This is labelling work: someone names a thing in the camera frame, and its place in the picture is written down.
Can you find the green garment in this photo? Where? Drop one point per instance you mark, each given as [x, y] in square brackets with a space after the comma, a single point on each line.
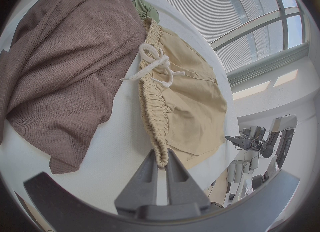
[148, 10]

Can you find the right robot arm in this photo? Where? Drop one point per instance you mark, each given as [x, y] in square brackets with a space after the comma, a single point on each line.
[282, 138]

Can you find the brown waffle knit garment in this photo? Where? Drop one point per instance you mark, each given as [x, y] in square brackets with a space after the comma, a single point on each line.
[62, 71]

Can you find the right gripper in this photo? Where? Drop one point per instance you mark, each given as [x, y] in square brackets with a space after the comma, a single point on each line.
[246, 143]

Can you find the window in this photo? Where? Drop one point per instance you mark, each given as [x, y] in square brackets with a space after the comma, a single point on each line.
[250, 13]

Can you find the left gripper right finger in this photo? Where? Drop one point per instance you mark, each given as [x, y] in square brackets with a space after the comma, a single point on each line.
[181, 188]

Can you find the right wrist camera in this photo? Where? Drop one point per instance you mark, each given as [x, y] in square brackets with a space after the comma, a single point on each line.
[256, 132]

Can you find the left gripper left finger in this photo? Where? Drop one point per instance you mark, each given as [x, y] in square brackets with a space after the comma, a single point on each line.
[140, 188]

